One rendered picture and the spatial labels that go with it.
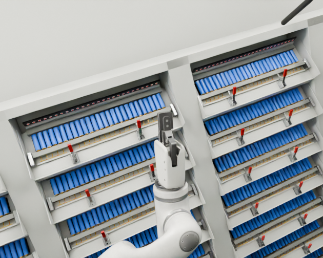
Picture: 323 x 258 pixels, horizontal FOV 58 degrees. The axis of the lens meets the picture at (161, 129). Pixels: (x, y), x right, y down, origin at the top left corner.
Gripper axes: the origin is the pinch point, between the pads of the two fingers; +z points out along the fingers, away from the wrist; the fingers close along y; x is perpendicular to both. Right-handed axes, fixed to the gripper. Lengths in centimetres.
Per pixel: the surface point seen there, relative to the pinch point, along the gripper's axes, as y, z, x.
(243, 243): -53, -80, -51
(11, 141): -46, -9, 43
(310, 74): -53, 2, -89
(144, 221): -49, -53, -1
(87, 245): -49, -58, 23
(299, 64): -53, 7, -83
